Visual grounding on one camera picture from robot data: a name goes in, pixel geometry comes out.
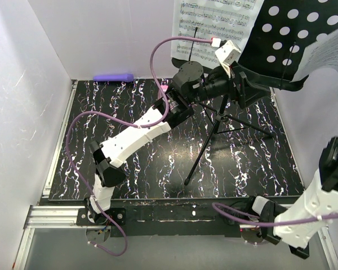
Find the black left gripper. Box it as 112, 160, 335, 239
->
188, 61, 271, 108

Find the black folding music stand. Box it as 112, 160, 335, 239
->
170, 0, 338, 186

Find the white sheet music page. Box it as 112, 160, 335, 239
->
171, 0, 264, 69
292, 29, 338, 82

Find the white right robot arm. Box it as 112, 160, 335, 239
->
243, 137, 338, 259

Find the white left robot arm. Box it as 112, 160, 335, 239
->
87, 61, 270, 225

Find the pink metronome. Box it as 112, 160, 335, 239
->
161, 85, 168, 92

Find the purple cylindrical case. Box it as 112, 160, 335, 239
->
93, 73, 134, 82

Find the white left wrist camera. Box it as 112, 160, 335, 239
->
215, 40, 242, 79

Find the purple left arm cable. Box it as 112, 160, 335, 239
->
65, 36, 223, 257

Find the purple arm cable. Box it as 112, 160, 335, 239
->
212, 202, 338, 227
65, 36, 223, 257

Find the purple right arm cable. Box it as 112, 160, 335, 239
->
212, 202, 338, 227

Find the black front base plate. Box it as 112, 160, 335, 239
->
77, 197, 247, 237

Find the aluminium left side rail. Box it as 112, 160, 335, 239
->
41, 80, 78, 198

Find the aluminium rail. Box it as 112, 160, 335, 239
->
24, 206, 84, 229
41, 80, 78, 198

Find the aluminium front rail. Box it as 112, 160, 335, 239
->
24, 206, 84, 229

